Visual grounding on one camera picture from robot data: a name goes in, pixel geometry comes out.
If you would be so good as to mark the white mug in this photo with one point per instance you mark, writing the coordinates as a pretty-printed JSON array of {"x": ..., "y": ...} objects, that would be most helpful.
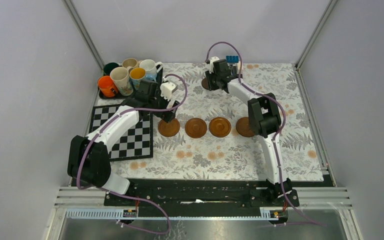
[{"x": 151, "y": 68}]

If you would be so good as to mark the aluminium frame rail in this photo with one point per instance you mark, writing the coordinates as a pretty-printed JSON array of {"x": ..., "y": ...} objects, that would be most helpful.
[{"x": 310, "y": 197}]

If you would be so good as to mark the blue lego brick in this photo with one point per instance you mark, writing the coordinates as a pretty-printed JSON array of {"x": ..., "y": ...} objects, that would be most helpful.
[{"x": 232, "y": 59}]

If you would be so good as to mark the black serving tray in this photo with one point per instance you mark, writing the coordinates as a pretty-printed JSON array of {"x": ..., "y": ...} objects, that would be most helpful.
[{"x": 159, "y": 80}]

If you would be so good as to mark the tall cream floral mug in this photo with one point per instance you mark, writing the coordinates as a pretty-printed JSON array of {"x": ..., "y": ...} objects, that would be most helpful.
[{"x": 121, "y": 78}]

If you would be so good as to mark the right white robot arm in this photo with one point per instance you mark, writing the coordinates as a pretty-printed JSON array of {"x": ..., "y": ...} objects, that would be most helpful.
[{"x": 264, "y": 120}]

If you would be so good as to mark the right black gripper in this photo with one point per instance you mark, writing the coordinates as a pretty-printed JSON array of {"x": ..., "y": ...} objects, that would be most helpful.
[{"x": 211, "y": 86}]

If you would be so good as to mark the brown wooden coaster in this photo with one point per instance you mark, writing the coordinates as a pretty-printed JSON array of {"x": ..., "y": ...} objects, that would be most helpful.
[
  {"x": 169, "y": 129},
  {"x": 243, "y": 127},
  {"x": 196, "y": 128},
  {"x": 220, "y": 127}
]

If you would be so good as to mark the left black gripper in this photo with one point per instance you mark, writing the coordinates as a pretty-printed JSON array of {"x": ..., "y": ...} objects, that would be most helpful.
[{"x": 167, "y": 116}]

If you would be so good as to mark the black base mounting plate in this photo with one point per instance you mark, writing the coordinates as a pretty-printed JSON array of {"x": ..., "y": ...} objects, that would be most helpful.
[{"x": 217, "y": 198}]

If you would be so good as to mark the dark green mug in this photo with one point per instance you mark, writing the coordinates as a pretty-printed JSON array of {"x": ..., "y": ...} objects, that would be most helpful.
[{"x": 109, "y": 67}]

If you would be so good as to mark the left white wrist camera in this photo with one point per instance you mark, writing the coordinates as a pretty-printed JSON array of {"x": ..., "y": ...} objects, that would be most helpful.
[{"x": 167, "y": 89}]

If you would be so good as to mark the floral table cloth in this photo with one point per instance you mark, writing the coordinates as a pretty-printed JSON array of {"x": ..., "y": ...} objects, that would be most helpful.
[{"x": 233, "y": 157}]

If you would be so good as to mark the blue mug yellow inside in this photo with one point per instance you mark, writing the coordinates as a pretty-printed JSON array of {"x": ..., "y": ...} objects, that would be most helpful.
[{"x": 137, "y": 75}]

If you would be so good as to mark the white slotted cable duct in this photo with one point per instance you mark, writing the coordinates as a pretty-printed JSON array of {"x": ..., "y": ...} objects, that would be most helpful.
[{"x": 122, "y": 214}]

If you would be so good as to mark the orange mug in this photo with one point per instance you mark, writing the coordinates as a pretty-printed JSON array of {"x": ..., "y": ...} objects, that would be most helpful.
[{"x": 107, "y": 86}]

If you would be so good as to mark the black white chessboard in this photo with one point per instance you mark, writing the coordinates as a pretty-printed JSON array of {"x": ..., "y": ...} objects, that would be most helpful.
[{"x": 136, "y": 143}]

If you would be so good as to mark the dark wooden coaster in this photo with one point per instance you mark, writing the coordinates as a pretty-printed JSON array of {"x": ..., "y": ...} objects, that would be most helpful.
[{"x": 205, "y": 84}]

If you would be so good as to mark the beige mug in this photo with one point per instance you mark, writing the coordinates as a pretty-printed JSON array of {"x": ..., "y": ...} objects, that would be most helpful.
[{"x": 130, "y": 63}]

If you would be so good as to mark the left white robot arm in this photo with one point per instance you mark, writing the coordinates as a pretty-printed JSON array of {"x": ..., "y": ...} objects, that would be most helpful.
[{"x": 89, "y": 156}]

